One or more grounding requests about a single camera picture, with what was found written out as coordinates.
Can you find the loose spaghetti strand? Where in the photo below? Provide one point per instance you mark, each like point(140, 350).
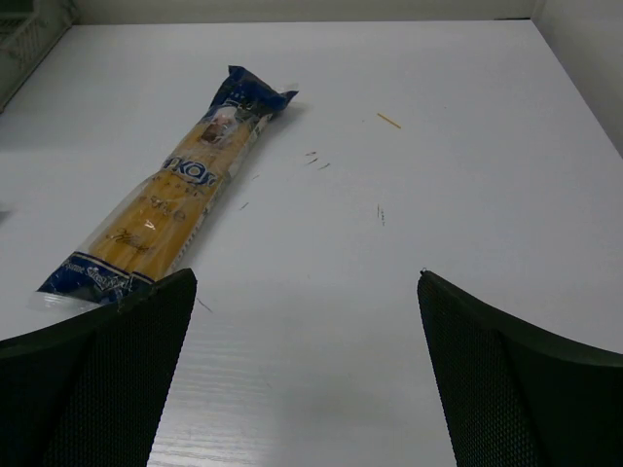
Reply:
point(389, 121)

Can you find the grey stacked tray shelf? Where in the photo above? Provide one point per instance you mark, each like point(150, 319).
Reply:
point(29, 30)

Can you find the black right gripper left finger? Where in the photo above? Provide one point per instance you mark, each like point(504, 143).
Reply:
point(91, 390)

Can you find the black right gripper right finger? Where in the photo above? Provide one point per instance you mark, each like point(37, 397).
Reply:
point(514, 394)

